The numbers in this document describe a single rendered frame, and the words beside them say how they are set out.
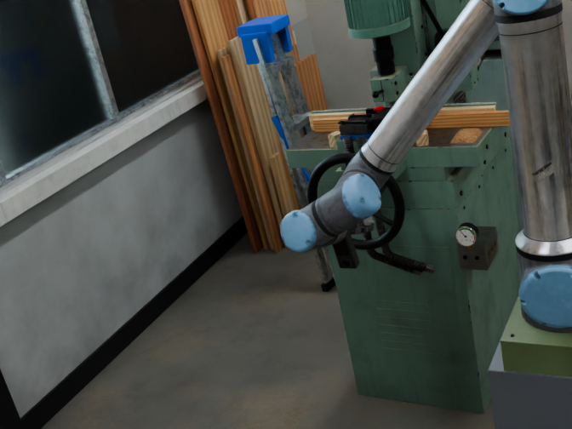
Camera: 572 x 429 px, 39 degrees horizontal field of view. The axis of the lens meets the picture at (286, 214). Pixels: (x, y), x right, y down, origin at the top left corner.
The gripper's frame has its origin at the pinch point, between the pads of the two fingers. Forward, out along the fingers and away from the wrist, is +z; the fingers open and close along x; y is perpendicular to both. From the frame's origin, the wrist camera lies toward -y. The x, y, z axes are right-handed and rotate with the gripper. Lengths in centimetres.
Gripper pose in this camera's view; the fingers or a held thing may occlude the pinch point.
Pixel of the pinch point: (368, 225)
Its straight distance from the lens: 204.8
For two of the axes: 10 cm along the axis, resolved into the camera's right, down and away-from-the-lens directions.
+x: -8.6, -0.2, 5.2
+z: 5.1, -0.9, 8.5
